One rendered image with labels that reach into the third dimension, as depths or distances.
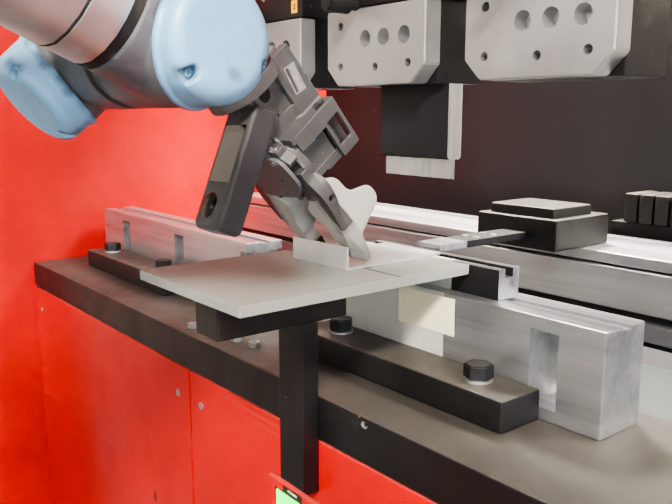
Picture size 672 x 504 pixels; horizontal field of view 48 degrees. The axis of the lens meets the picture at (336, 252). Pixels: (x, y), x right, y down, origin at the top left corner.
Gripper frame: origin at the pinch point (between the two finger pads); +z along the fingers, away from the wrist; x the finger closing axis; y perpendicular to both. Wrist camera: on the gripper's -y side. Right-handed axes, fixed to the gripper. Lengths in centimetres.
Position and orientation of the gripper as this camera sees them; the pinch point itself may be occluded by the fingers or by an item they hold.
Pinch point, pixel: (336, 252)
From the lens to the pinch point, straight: 76.0
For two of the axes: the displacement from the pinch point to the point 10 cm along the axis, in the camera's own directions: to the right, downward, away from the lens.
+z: 4.9, 6.8, 5.4
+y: 5.9, -7.2, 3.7
